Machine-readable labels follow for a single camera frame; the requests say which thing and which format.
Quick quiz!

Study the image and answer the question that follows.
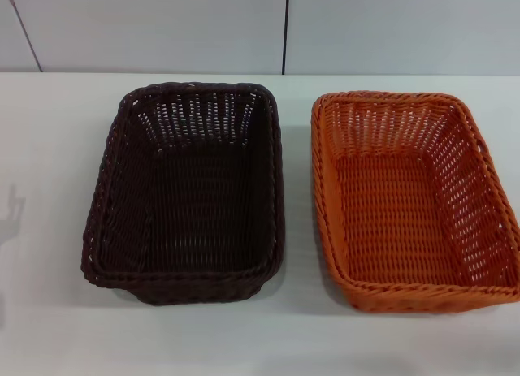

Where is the orange woven basket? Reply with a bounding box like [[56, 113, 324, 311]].
[[310, 89, 520, 315]]

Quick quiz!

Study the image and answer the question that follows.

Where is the dark brown woven basket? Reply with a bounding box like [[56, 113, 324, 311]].
[[79, 81, 285, 308]]

